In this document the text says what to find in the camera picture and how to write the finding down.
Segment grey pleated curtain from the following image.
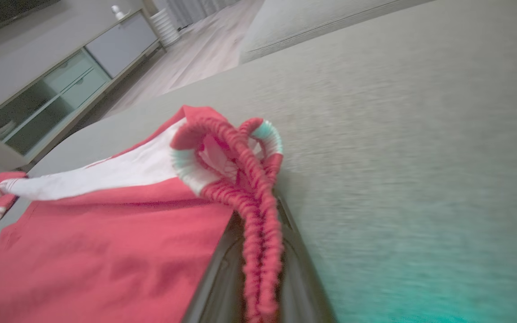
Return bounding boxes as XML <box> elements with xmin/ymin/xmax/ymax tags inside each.
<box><xmin>164</xmin><ymin>0</ymin><xmax>242</xmax><ymax>29</ymax></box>

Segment large grey sofa seat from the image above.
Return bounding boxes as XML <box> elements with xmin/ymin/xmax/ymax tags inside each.
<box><xmin>0</xmin><ymin>0</ymin><xmax>517</xmax><ymax>323</ymax></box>

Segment small white figurine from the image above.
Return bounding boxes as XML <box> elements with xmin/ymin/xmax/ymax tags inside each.
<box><xmin>111</xmin><ymin>4</ymin><xmax>130</xmax><ymax>22</ymax></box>

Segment pale green TV cabinet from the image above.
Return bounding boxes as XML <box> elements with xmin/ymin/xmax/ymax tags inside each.
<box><xmin>0</xmin><ymin>9</ymin><xmax>161</xmax><ymax>170</ymax></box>

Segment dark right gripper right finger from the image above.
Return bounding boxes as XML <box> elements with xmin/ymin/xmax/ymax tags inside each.
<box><xmin>276</xmin><ymin>192</ymin><xmax>338</xmax><ymax>323</ymax></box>

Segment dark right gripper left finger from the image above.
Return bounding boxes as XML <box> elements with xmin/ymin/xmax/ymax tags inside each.
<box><xmin>181</xmin><ymin>211</ymin><xmax>248</xmax><ymax>323</ymax></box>

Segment grey sofa seat cushion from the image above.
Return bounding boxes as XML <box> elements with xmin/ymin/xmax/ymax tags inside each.
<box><xmin>239</xmin><ymin>0</ymin><xmax>437</xmax><ymax>64</ymax></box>

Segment red shorts with white trim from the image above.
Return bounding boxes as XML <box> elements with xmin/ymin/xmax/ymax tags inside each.
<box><xmin>0</xmin><ymin>105</ymin><xmax>285</xmax><ymax>323</ymax></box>

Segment white ribbed floor vase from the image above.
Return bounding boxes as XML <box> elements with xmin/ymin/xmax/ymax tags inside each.
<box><xmin>149</xmin><ymin>8</ymin><xmax>181</xmax><ymax>47</ymax></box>

